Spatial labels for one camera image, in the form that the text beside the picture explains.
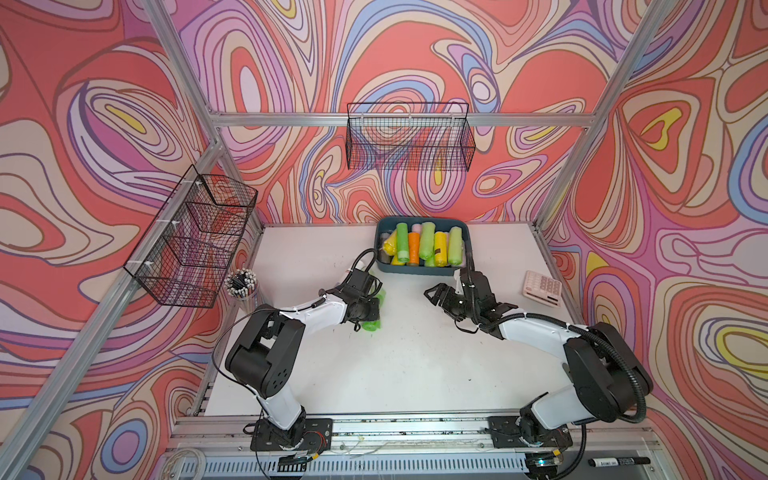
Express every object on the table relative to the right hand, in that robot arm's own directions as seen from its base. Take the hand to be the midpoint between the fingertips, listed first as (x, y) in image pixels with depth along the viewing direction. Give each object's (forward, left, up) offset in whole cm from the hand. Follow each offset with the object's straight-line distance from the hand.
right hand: (432, 305), depth 90 cm
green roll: (+25, +8, +2) cm, 26 cm away
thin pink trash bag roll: (+34, +2, -1) cm, 34 cm away
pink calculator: (+8, -39, -5) cm, 40 cm away
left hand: (+1, +16, -4) cm, 17 cm away
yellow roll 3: (+19, +10, -2) cm, 22 cm away
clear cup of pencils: (+2, +54, +11) cm, 56 cm away
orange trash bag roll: (+25, +3, +1) cm, 25 cm away
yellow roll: (+25, +12, +1) cm, 27 cm away
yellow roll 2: (+20, -5, +2) cm, 21 cm away
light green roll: (+22, -11, +2) cm, 24 cm away
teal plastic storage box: (+17, +13, -4) cm, 22 cm away
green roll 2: (+24, -1, +1) cm, 24 cm away
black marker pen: (-40, -38, -7) cm, 55 cm away
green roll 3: (-5, +18, -3) cm, 19 cm away
